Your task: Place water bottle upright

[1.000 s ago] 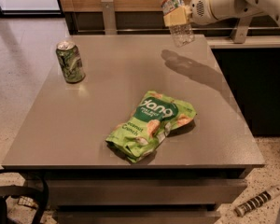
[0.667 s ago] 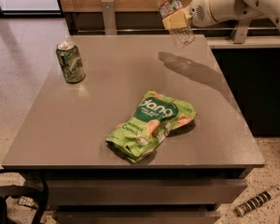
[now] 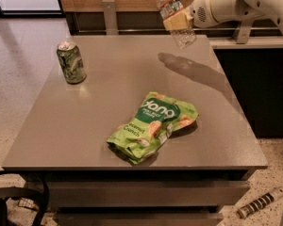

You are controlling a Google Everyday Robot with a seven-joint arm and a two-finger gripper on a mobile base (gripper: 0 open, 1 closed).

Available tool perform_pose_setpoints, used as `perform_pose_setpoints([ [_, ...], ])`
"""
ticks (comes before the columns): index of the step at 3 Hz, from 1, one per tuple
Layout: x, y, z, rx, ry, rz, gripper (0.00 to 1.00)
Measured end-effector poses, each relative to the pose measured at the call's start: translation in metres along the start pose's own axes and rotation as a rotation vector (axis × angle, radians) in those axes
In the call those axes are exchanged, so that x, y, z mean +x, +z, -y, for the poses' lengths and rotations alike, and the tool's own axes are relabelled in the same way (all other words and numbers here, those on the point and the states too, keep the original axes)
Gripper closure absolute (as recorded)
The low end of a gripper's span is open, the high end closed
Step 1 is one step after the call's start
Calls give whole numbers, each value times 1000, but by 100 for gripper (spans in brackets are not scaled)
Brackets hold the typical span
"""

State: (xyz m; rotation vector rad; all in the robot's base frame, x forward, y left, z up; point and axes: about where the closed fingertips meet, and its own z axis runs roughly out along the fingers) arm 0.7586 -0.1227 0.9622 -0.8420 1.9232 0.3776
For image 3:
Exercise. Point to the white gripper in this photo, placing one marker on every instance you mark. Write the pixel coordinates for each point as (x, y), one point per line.
(200, 13)

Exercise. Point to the clear plastic water bottle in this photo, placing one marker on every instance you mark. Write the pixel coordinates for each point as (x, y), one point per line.
(183, 38)

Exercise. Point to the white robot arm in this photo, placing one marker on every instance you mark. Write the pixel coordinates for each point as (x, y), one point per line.
(254, 9)

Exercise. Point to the green soda can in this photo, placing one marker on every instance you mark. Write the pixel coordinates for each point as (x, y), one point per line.
(70, 62)

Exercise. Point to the green chips bag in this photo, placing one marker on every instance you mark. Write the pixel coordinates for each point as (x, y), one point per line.
(153, 123)

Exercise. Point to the grey table base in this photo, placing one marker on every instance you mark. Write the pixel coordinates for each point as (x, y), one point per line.
(139, 198)

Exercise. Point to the right metal bracket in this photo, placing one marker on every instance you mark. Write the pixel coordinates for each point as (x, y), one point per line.
(242, 32)

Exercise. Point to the metal bracket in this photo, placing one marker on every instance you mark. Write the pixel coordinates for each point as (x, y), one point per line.
(242, 32)
(110, 17)

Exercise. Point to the left metal bracket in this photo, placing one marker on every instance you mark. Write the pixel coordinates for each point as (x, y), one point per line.
(110, 17)

